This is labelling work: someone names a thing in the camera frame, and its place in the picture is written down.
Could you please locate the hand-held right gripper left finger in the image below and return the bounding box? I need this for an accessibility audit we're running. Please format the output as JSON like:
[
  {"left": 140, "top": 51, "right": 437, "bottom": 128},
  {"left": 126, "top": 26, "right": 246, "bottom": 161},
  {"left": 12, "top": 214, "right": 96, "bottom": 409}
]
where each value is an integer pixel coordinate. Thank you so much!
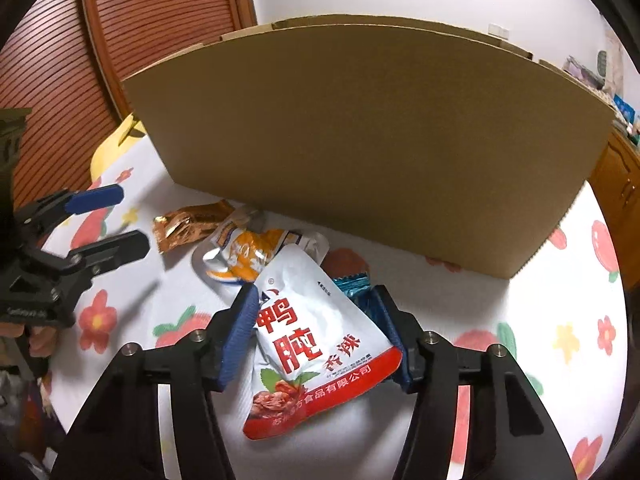
[{"left": 52, "top": 282, "right": 261, "bottom": 480}]

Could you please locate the person's left hand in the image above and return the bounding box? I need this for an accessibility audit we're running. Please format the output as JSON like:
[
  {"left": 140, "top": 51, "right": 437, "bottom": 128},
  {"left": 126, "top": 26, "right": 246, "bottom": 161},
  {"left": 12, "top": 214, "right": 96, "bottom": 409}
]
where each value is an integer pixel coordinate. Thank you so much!
[{"left": 0, "top": 320, "right": 61, "bottom": 359}]

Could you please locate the pale patterned curtain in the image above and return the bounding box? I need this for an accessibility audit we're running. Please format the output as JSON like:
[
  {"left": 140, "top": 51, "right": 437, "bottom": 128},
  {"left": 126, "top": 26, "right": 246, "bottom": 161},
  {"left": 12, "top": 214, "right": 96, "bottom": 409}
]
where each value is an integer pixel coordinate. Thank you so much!
[{"left": 599, "top": 19, "right": 628, "bottom": 97}]

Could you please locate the slatted wooden wardrobe door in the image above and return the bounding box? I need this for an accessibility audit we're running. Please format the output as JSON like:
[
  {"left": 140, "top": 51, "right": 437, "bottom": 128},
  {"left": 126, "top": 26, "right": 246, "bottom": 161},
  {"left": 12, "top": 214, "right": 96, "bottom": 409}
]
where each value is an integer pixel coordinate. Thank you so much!
[
  {"left": 79, "top": 0, "right": 259, "bottom": 127},
  {"left": 0, "top": 0, "right": 123, "bottom": 211}
]

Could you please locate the teal foil wrapper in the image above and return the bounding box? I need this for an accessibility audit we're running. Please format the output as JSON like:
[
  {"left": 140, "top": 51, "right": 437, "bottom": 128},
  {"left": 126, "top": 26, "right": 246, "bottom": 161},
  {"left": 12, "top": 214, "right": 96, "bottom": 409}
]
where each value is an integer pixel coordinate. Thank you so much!
[{"left": 332, "top": 270, "right": 397, "bottom": 342}]

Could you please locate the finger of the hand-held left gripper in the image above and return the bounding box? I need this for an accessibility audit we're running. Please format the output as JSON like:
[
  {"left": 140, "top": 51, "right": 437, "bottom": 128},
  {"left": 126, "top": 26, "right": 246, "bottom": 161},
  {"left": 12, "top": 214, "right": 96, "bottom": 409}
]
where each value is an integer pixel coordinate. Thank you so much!
[
  {"left": 15, "top": 183, "right": 125, "bottom": 234},
  {"left": 70, "top": 231, "right": 151, "bottom": 276}
]

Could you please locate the white snack packet red label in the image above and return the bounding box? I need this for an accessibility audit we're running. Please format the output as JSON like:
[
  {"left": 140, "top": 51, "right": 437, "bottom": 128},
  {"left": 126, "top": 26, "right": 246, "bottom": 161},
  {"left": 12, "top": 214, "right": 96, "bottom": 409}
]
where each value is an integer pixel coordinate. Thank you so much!
[{"left": 243, "top": 247, "right": 404, "bottom": 441}]

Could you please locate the cardboard box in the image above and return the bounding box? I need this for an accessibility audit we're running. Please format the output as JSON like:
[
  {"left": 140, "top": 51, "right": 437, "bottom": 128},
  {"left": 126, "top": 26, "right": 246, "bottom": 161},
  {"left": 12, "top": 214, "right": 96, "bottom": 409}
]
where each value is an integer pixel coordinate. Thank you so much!
[{"left": 121, "top": 12, "right": 617, "bottom": 281}]

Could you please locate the white orange snack packet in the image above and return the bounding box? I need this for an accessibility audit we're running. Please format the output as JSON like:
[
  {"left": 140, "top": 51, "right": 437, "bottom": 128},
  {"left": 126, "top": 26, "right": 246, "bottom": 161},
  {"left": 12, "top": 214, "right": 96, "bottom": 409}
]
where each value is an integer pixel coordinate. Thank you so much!
[{"left": 192, "top": 207, "right": 329, "bottom": 286}]

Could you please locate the purple bag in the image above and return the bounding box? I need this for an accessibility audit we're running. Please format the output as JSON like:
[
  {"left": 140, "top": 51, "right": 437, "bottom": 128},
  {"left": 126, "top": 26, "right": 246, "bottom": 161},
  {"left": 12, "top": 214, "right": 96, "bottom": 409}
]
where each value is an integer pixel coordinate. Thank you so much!
[{"left": 562, "top": 54, "right": 599, "bottom": 87}]

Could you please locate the strawberry flower print tablecloth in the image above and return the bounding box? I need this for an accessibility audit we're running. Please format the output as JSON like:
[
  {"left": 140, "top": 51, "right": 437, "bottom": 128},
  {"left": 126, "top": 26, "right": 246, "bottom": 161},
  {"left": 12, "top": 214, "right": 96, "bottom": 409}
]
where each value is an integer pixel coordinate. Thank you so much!
[{"left": 30, "top": 135, "right": 627, "bottom": 480}]

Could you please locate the small copper foil wrapper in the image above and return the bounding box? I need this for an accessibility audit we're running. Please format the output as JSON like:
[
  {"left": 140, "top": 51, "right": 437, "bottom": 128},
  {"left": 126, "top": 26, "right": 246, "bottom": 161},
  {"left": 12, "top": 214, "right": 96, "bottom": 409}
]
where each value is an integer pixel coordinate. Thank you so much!
[{"left": 152, "top": 199, "right": 236, "bottom": 255}]

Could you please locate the wooden cabinet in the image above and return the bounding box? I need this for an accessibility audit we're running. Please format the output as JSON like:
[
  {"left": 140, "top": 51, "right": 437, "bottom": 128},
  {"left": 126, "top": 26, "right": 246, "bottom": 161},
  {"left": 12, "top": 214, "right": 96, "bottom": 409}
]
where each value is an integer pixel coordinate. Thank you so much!
[{"left": 587, "top": 126, "right": 640, "bottom": 292}]

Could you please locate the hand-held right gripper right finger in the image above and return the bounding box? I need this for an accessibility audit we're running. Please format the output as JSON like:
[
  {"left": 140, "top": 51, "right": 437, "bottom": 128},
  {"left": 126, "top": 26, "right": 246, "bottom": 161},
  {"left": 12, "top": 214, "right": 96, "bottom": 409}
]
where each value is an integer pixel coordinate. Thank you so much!
[{"left": 374, "top": 284, "right": 573, "bottom": 480}]

